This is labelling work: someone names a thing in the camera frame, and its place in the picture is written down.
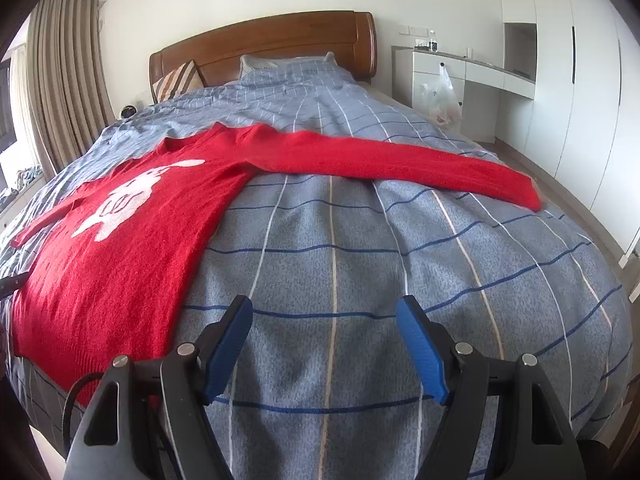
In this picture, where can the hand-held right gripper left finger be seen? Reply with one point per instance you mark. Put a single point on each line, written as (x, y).
(227, 350)

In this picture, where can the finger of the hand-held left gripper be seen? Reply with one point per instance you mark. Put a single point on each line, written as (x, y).
(12, 284)

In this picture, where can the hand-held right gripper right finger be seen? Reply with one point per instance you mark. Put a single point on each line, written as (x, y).
(425, 355)

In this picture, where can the red towel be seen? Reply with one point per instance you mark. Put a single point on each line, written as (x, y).
(140, 240)

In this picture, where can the pile of clothes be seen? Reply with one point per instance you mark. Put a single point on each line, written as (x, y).
(27, 176)

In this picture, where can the beige window bench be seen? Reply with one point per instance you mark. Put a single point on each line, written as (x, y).
(20, 205)

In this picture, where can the grey-blue checked duvet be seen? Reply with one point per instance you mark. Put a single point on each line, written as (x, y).
(350, 240)

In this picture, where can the window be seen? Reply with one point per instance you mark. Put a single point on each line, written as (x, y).
(6, 110)

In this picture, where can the beige curtain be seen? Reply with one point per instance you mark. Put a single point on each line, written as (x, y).
(65, 70)

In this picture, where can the clear plastic bag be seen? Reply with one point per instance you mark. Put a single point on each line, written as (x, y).
(440, 97)

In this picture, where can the striped cushion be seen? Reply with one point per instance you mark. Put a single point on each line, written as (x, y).
(175, 82)

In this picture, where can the grey-blue pillow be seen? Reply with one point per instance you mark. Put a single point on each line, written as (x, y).
(255, 64)

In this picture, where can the white desk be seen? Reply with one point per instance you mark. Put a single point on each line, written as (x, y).
(425, 62)

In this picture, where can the wooden headboard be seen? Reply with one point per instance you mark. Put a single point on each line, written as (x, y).
(280, 45)

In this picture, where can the clear bottle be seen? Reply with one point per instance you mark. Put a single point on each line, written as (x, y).
(433, 42)

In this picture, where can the white wardrobe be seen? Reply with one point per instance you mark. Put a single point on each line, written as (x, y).
(590, 85)

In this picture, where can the white wall socket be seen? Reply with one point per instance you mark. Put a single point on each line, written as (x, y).
(414, 29)

